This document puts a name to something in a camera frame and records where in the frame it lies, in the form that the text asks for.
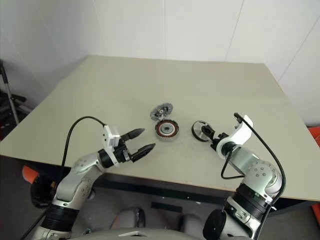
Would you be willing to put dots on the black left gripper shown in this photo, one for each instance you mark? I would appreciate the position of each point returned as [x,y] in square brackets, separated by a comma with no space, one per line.
[123,153]

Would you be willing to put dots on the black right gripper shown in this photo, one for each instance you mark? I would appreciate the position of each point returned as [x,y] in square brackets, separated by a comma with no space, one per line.
[221,136]

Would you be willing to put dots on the motor housing with copper windings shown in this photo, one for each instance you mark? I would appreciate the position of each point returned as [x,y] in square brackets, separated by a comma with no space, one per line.
[167,130]

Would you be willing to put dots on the grey round motor lid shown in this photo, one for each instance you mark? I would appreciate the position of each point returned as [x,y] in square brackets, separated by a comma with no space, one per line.
[161,111]

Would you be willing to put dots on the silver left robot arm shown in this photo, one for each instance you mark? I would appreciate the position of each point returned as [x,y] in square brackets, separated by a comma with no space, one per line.
[75,180]

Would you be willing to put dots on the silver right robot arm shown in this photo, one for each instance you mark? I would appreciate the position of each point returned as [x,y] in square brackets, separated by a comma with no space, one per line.
[260,172]

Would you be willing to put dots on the grey rounded shape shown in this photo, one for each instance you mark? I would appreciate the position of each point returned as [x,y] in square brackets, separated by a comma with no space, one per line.
[127,217]
[191,221]

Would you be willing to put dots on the grey robot torso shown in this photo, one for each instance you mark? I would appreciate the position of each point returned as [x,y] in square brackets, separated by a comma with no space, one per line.
[150,235]

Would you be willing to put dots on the orange object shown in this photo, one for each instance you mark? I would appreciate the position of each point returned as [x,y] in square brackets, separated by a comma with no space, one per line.
[316,212]
[29,175]
[315,137]

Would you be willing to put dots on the black rounded object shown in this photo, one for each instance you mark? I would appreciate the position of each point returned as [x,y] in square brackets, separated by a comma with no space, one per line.
[40,192]

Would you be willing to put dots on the dark equipment pile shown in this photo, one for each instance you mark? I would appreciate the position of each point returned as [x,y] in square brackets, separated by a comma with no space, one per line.
[6,117]

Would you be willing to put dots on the silver stand pole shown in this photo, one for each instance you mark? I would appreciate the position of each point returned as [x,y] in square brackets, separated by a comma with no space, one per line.
[8,92]

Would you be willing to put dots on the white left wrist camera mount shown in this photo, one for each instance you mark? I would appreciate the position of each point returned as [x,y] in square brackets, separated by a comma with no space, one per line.
[111,136]

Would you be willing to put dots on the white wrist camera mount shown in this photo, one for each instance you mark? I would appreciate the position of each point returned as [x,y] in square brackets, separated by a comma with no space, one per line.
[111,136]
[241,136]

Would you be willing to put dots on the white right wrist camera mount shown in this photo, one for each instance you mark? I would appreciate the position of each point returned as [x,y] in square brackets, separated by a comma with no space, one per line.
[241,136]

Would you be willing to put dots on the dark table frame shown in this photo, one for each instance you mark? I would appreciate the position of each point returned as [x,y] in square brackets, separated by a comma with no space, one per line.
[162,188]

